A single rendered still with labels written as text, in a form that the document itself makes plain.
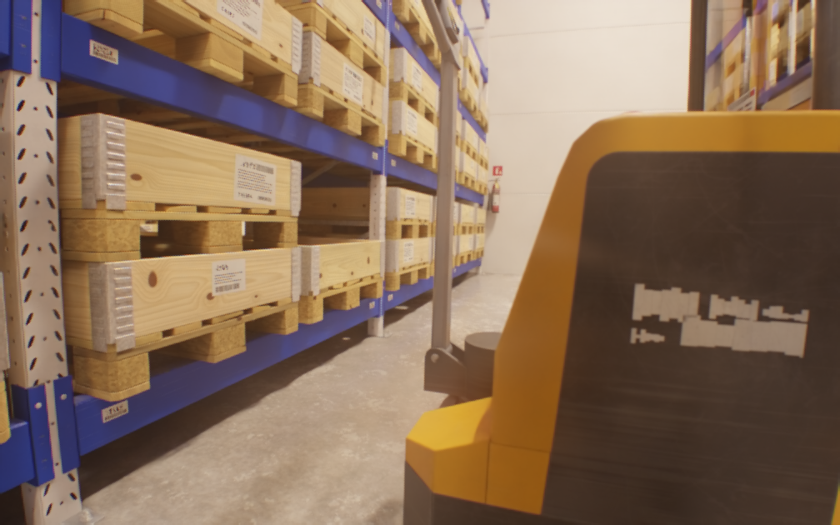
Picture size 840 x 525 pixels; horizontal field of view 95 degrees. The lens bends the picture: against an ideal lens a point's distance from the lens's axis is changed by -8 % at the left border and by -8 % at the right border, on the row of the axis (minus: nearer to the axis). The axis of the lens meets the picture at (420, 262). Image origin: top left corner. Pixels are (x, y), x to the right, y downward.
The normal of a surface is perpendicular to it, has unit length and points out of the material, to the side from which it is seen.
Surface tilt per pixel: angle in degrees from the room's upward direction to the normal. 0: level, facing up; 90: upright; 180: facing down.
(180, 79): 90
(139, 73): 90
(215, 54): 90
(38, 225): 90
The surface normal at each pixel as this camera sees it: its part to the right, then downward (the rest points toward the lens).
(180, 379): 0.95, 0.05
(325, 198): -0.31, 0.07
